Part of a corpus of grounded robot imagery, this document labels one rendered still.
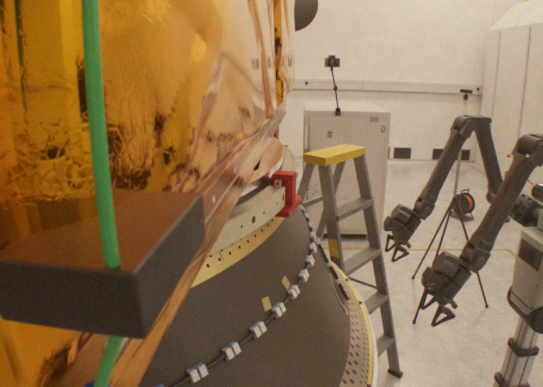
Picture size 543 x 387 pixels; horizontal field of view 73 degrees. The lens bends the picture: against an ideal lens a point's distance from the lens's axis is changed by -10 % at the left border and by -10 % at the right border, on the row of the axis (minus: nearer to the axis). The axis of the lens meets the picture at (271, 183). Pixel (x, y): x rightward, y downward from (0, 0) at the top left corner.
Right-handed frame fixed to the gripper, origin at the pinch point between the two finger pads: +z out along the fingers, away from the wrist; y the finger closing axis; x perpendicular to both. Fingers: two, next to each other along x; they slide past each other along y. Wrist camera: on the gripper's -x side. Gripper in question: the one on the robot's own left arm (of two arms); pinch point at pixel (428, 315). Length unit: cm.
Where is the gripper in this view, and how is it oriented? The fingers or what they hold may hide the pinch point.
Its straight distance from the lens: 143.1
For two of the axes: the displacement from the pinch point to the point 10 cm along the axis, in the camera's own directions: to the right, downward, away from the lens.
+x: 8.7, 4.7, 1.6
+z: -5.0, 8.3, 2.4
